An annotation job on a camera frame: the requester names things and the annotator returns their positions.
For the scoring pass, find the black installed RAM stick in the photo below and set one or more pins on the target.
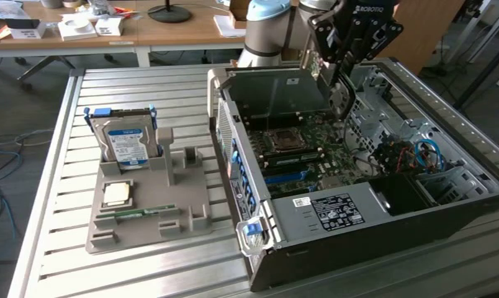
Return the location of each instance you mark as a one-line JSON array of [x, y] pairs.
[[291, 159]]

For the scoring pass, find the black round lamp base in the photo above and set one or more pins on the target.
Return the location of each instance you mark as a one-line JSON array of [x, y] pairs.
[[169, 15]]

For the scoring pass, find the wooden desk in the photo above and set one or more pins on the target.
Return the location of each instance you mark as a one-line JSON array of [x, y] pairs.
[[183, 32], [46, 42]]

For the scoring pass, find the brown cardboard box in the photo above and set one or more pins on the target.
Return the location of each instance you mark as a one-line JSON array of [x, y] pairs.
[[238, 10]]

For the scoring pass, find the silver CPU chip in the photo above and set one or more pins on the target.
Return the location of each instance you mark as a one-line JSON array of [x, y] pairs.
[[117, 194]]

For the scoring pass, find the black open PC case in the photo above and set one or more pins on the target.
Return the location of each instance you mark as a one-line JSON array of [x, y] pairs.
[[357, 257]]

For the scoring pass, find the silver disk bay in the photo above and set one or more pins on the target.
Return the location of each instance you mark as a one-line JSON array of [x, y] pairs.
[[453, 186]]

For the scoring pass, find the hard disk with blue caddy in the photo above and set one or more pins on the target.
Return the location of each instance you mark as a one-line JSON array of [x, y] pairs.
[[127, 146]]

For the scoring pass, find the blue expansion slot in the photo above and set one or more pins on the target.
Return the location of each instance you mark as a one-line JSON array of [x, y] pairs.
[[287, 177]]

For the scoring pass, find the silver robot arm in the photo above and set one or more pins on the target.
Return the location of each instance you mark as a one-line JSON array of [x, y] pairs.
[[266, 31]]

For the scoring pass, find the grey cup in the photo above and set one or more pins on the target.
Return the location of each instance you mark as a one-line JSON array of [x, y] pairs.
[[51, 3]]

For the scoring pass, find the white flat box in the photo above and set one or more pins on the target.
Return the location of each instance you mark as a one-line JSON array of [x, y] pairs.
[[78, 34]]

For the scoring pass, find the wooden cabinet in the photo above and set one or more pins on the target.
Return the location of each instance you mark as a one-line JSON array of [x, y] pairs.
[[431, 37]]

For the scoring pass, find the white box with black lid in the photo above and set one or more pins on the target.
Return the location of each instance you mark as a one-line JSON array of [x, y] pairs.
[[26, 32]]

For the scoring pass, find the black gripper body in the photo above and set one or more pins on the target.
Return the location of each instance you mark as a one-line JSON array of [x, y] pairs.
[[367, 10]]

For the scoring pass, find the blue case latch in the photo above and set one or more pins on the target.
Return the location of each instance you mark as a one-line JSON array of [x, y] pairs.
[[251, 230]]

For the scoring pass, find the white paper sheets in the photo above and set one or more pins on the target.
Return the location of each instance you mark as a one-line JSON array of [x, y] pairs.
[[230, 26]]

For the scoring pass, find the white tape roll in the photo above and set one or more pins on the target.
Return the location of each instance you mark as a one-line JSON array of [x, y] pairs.
[[77, 23]]

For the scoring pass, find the grey parts rack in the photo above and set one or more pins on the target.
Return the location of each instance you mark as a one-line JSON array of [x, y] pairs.
[[150, 186]]

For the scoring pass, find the CPU socket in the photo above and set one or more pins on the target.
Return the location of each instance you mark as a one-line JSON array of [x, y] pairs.
[[283, 139]]

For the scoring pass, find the black graphics card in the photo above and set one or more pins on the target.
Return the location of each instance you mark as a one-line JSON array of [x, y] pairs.
[[339, 99]]

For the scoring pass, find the dark metal frame leg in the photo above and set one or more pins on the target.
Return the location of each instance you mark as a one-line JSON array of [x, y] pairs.
[[483, 63]]

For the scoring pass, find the green RAM stick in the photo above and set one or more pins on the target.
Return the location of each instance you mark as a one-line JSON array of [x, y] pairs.
[[138, 212]]

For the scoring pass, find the white carton with label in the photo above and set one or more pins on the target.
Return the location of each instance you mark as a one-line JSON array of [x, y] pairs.
[[109, 28]]

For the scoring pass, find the green motherboard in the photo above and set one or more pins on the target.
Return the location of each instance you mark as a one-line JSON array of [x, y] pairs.
[[337, 161]]

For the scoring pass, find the grey power supply unit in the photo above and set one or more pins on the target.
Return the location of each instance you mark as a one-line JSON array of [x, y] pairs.
[[299, 217]]

